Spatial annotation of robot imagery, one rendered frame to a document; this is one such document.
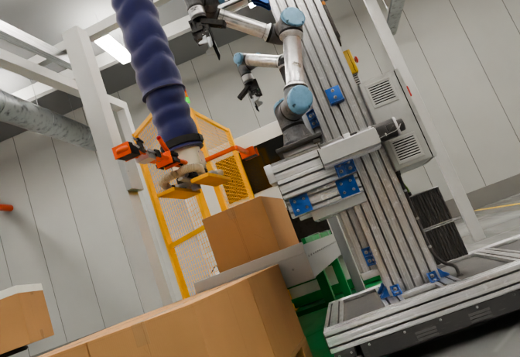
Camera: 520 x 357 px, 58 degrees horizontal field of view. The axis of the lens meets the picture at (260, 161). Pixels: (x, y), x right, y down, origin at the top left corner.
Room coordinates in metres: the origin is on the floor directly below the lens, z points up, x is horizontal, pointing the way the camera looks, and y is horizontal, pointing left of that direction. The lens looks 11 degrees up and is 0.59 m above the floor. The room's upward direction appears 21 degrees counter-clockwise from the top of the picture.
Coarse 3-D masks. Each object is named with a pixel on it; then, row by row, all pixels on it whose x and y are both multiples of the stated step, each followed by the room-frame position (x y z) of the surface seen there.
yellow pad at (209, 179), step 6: (204, 174) 2.19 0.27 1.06; (210, 174) 2.22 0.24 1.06; (216, 174) 2.30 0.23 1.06; (192, 180) 2.21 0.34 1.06; (198, 180) 2.21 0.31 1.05; (204, 180) 2.27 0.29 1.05; (210, 180) 2.32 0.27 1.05; (216, 180) 2.38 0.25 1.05; (222, 180) 2.44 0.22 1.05; (228, 180) 2.50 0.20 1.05; (216, 186) 2.52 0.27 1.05
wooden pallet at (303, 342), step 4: (304, 336) 2.64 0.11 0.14; (304, 340) 2.61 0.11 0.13; (300, 344) 2.51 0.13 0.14; (304, 344) 2.58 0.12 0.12; (296, 348) 2.41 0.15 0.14; (300, 348) 2.52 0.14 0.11; (304, 348) 2.56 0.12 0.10; (308, 348) 2.62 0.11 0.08; (292, 352) 2.34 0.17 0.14; (296, 352) 2.39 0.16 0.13; (300, 352) 2.52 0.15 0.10; (304, 352) 2.52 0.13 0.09; (308, 352) 2.60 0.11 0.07; (292, 356) 2.31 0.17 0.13; (296, 356) 2.52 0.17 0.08; (300, 356) 2.52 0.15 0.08; (304, 356) 2.52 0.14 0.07; (308, 356) 2.57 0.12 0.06; (312, 356) 2.65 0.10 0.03
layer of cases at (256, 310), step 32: (224, 288) 1.79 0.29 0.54; (256, 288) 2.14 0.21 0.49; (128, 320) 2.62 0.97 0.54; (160, 320) 1.51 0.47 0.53; (192, 320) 1.49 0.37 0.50; (224, 320) 1.68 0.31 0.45; (256, 320) 2.00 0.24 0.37; (288, 320) 2.45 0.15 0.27; (64, 352) 1.58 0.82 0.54; (96, 352) 1.56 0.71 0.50; (128, 352) 1.54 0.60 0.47; (160, 352) 1.52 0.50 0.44; (192, 352) 1.50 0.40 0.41; (224, 352) 1.60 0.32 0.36; (256, 352) 1.88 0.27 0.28; (288, 352) 2.26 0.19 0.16
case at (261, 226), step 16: (240, 208) 2.80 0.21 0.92; (256, 208) 2.78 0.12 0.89; (272, 208) 2.95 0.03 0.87; (208, 224) 2.84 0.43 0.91; (224, 224) 2.82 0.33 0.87; (240, 224) 2.80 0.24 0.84; (256, 224) 2.78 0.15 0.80; (272, 224) 2.81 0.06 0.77; (288, 224) 3.22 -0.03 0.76; (224, 240) 2.83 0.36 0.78; (240, 240) 2.81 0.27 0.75; (256, 240) 2.79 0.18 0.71; (272, 240) 2.77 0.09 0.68; (288, 240) 3.05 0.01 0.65; (224, 256) 2.84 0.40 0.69; (240, 256) 2.82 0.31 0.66; (256, 256) 2.80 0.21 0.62
